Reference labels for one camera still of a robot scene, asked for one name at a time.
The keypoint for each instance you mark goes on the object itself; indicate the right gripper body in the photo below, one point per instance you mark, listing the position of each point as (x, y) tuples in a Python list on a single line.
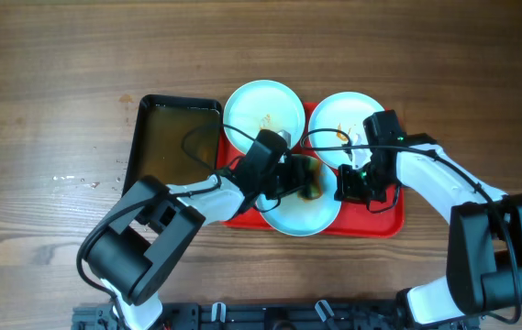
[(363, 184)]

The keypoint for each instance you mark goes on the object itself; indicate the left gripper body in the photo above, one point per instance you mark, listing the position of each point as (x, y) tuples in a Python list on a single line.
[(285, 177)]

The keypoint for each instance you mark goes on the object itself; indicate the white plate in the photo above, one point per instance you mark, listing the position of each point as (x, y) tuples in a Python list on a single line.
[(262, 104), (341, 112), (307, 211)]

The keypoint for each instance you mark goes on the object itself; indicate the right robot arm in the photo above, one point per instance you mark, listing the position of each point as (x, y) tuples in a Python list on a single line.
[(484, 262)]

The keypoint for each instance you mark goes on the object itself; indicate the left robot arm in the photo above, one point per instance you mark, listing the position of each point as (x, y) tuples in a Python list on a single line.
[(133, 250)]

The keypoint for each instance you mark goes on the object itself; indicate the red plastic tray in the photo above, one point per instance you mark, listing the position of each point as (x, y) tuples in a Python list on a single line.
[(380, 220)]

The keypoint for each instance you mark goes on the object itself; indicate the black water tray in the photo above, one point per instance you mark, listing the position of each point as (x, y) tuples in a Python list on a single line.
[(176, 139)]

